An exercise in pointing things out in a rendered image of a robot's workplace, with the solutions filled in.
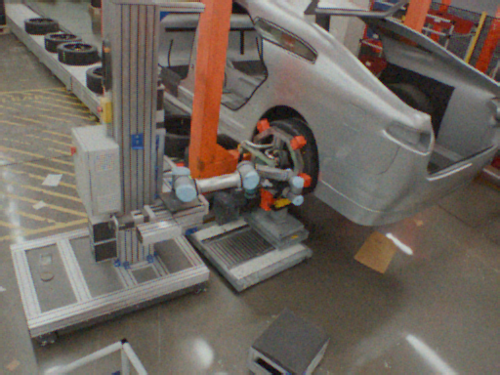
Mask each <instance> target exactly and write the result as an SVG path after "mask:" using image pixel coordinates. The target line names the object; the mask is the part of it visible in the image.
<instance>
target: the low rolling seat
mask: <svg viewBox="0 0 500 375"><path fill-rule="evenodd" d="M329 337H330V335H329V334H328V333H327V332H326V331H325V332H324V331H323V330H322V329H320V328H318V327H317V326H315V325H314V324H313V323H310V322H309V321H308V320H306V319H304V318H302V317H301V316H299V315H297V314H295V313H294V312H291V311H290V310H289V309H287V308H285V309H284V311H283V312H281V313H280V314H279V316H277V317H276V319H275V320H274V321H273V322H272V323H271V324H270V325H269V327H268V328H267V329H266V330H264V331H263V333H262V334H260V335H259V337H258V339H256V340H255V341H254V342H253V345H252V347H251V348H250V350H249V354H248V360H247V364H246V367H248V369H250V370H251V372H250V375H311V373H312V372H313V370H314V369H317V368H318V367H320V361H321V358H322V357H323V355H324V353H325V350H326V348H327V344H328V341H329V340H330V338H329Z"/></svg>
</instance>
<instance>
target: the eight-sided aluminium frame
mask: <svg viewBox="0 0 500 375"><path fill-rule="evenodd" d="M271 134H273V135H276V136H277V137H279V138H281V139H282V140H284V141H285V142H286V144H287V146H288V148H289V151H290V153H291V156H292V160H293V162H294V164H295V167H294V171H293V173H294V174H295V175H296V176H297V175H298V174H303V170H304V162H303V158H302V156H301V153H300V151H299V150H298V149H296V150H293V149H292V146H291V145H290V142H291V141H292V140H293V139H294V137H292V135H288V134H287V133H286V132H284V131H283V130H281V129H278V128H277V127H275V126H272V127H269V128H268V129H266V130H264V132H262V133H260V134H258V135H256V136H255V137H254V141H253V145H255V146H261V145H262V140H263V139H264V138H265V137H267V136H268V135H271ZM258 158H259V156H256V155H255V154H253V152H252V156H251V162H255V161H256V159H258ZM260 182H262V183H264V182H265V177H261V176H259V185H261V186H263V187H264V185H262V184H261V183H260Z"/></svg>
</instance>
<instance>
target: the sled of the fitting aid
mask: <svg viewBox="0 0 500 375"><path fill-rule="evenodd" d="M244 221H245V222H246V223H247V225H249V226H251V227H252V228H253V229H254V230H255V231H257V232H258V233H259V235H261V236H262V237H263V238H264V239H265V240H266V241H268V242H269V243H270V244H271V245H272V246H274V247H275V249H277V250H278V251H280V250H282V249H284V248H286V247H288V246H292V245H294V244H296V243H297V242H299V241H301V240H305V239H307V238H308V236H309V231H308V230H306V229H304V228H303V229H299V230H298V231H296V232H293V233H292V234H290V235H286V236H283V237H281V238H280V239H279V238H278V237H277V236H276V235H274V234H273V233H272V232H271V231H270V230H269V229H267V228H266V227H265V226H264V225H262V224H261V223H259V221H258V220H257V219H255V218H253V216H252V213H247V214H245V218H244Z"/></svg>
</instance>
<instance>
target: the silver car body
mask: <svg viewBox="0 0 500 375"><path fill-rule="evenodd" d="M409 1H410V0H401V1H399V2H398V3H396V4H395V5H394V6H393V7H392V8H390V9H389V10H388V11H371V10H369V9H367V8H364V7H362V6H360V5H359V4H356V3H354V2H352V1H351V0H232V7H231V14H230V21H229V36H228V45H227V58H226V65H225V73H224V81H223V89H222V96H221V103H220V119H219V127H218V129H220V130H221V131H222V132H224V133H225V134H226V135H229V136H230V137H231V138H232V139H233V140H236V141H237V142H238V143H240V144H241V142H242V141H243V140H247V141H249V142H250V143H251V138H252V134H253V129H254V126H255V123H256V122H257V120H258V119H259V116H260V115H261V114H262V113H263V112H264V110H265V109H267V108H268V107H270V106H272V105H275V104H288V105H291V106H292V107H294V108H297V110H298V111H299V112H301V113H302V115H303V116H304V117H305V118H306V119H307V120H308V123H309V124H310V125H311V127H312V129H313V134H314V136H315V139H316V141H317V145H318V149H319V179H318V184H317V187H316V190H315V191H314V196H317V197H318V198H319V199H320V200H321V201H324V202H325V203H326V204H328V205H329V206H330V207H332V208H334V209H335V210H336V211H337V212H340V213H341V214H342V215H344V216H345V218H348V219H350V221H352V222H354V223H357V224H360V225H363V226H369V227H375V226H382V225H386V224H391V223H394V222H396V221H402V220H404V219H407V218H409V217H411V216H413V215H417V214H418V213H420V212H422V211H424V210H427V209H429V208H430V207H432V206H434V205H437V204H438V203H440V202H442V201H443V200H445V199H446V198H448V197H449V196H451V195H454V194H456V193H457V192H458V191H460V190H463V188H465V187H466V186H468V185H469V184H470V183H471V182H472V181H473V180H474V178H475V177H476V176H477V175H478V174H479V173H480V172H481V171H482V170H483V168H484V167H486V165H487V164H488V163H490V161H491V160H492V159H493V156H494V155H495V154H496V152H497V150H498V149H499V146H500V83H497V82H495V81H494V80H493V79H491V78H490V77H487V76H486V75H485V74H483V73H482V72H479V71H478V70H476V69H475V68H474V67H472V66H470V65H468V64H467V63H466V62H463V61H461V59H459V58H457V57H456V56H454V55H453V54H452V53H450V52H449V51H447V50H445V48H443V47H442V46H440V45H439V44H438V43H437V42H435V41H433V40H431V39H429V37H427V36H425V35H422V34H421V33H419V32H417V31H416V30H414V29H411V28H409V27H408V26H405V25H404V24H400V23H398V22H396V21H394V20H392V19H388V17H389V16H390V15H392V14H393V13H394V12H396V11H397V9H400V8H401V7H402V6H404V5H405V4H406V3H408V2H409ZM304 14H305V15H316V16H315V23H314V22H312V21H310V20H309V19H307V18H305V17H304ZM330 16H335V17H357V18H358V19H361V20H362V22H364V23H366V24H367V26H368V27H370V28H372V30H373V31H374V32H376V33H377V35H378V37H379V39H380V41H381V42H382V47H383V53H384V57H385V59H386V67H385V68H384V69H383V70H381V71H379V72H378V73H377V75H374V76H373V75H372V74H371V73H370V72H369V71H368V70H367V69H366V68H365V67H364V65H363V64H362V63H361V62H360V61H359V60H358V59H357V58H356V57H355V56H354V55H353V54H352V52H351V51H349V50H348V48H347V47H345V46H343V45H342V43H341V42H340V41H337V39H336V38H335V37H333V36H332V35H330V34H329V27H330ZM199 21H200V13H186V12H169V15H168V16H167V17H165V18H164V19H163V20H162V21H161V22H160V32H159V41H158V71H157V78H158V76H159V74H160V70H161V67H162V66H164V67H166V68H168V69H170V71H174V72H175V73H176V74H177V75H180V76H181V77H183V78H181V80H180V85H179V86H178V97H175V96H174V95H172V94H171V93H170V91H169V90H168V89H166V88H165V87H164V91H165V92H167V93H168V94H169V95H172V96H173V97H174V98H175V99H176V100H179V101H180V102H181V103H183V104H185V105H186V106H188V108H190V109H193V98H194V78H195V66H196V55H197V43H198V31H199Z"/></svg>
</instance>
